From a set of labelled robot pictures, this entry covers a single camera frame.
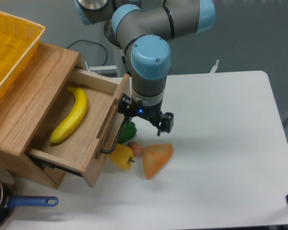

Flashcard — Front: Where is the green bell pepper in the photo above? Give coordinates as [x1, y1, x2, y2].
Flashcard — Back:
[118, 122, 137, 144]

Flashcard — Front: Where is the yellow banana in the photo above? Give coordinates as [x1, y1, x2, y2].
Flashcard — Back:
[49, 86, 88, 144]

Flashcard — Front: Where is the black cable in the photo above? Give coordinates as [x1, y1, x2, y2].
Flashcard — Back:
[66, 39, 108, 67]

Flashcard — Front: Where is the yellow plastic basket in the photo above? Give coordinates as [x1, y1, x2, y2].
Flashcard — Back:
[0, 11, 46, 100]

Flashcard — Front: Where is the blue handled frying pan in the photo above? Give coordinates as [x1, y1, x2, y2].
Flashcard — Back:
[0, 180, 59, 225]

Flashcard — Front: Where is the wooden drawer cabinet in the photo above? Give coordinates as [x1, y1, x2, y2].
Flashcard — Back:
[0, 42, 84, 189]

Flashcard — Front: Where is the triangular toast sandwich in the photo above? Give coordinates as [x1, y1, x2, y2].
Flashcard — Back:
[142, 143, 174, 180]

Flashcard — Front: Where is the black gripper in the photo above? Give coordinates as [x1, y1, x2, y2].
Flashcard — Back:
[118, 94, 174, 136]

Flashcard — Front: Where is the yellow bell pepper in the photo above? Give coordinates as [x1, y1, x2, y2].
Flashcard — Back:
[109, 144, 134, 171]

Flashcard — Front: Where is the brown egg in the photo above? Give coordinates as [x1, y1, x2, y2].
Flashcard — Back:
[127, 141, 143, 157]

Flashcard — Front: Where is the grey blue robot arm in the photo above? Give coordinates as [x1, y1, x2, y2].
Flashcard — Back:
[75, 0, 216, 133]

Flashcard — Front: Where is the wooden top drawer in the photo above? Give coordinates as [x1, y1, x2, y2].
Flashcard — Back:
[25, 69, 130, 187]

